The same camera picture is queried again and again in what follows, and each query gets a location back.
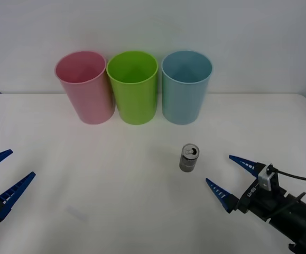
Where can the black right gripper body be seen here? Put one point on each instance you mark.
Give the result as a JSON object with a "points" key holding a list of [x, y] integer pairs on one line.
{"points": [[251, 197]]}

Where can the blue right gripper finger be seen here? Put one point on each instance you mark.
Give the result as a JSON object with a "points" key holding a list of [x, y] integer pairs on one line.
{"points": [[250, 166], [222, 194]]}

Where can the silver grey drink can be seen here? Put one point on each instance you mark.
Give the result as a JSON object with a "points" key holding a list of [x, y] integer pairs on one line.
{"points": [[187, 162]]}

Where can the pale blue plastic waste bin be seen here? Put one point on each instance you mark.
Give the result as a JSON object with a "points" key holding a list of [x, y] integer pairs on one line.
{"points": [[184, 104]]}

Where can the pink plastic waste bin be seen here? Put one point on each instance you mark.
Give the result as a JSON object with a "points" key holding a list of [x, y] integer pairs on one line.
{"points": [[89, 101]]}

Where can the green plastic waste bin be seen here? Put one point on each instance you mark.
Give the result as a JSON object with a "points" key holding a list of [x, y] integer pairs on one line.
{"points": [[134, 104]]}

